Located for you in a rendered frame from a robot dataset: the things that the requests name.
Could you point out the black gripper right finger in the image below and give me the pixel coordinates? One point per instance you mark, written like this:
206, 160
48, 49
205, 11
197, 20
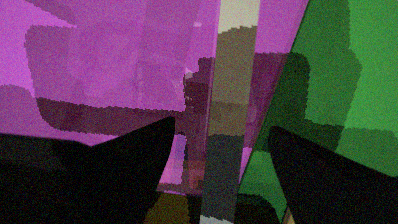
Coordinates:
324, 187

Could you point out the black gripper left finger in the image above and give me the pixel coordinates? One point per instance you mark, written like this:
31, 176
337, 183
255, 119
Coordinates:
109, 183

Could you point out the yellow block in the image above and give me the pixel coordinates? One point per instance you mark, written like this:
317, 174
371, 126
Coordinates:
177, 209

